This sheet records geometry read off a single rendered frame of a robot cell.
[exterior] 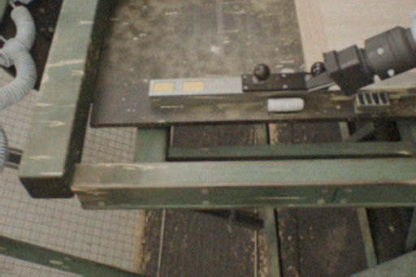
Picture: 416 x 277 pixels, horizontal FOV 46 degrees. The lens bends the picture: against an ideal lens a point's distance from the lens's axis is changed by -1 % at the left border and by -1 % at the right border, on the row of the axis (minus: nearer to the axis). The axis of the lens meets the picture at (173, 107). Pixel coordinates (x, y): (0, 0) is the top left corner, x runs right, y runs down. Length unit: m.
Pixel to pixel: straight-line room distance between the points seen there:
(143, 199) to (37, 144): 0.26
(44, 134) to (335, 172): 0.61
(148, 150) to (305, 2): 0.61
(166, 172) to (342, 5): 0.70
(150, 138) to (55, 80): 0.26
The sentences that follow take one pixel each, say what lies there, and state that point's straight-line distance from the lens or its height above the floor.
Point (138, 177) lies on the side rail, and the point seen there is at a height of 1.72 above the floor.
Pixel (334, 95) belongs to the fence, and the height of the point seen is 1.33.
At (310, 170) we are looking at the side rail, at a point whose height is 1.42.
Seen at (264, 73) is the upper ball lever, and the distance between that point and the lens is 1.04.
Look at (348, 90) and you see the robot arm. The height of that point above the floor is 1.40.
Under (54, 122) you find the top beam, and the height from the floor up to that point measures 1.90.
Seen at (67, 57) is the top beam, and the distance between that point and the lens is 1.21.
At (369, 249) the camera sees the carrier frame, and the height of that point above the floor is 0.18.
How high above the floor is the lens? 2.03
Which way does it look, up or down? 19 degrees down
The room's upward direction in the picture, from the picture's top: 72 degrees counter-clockwise
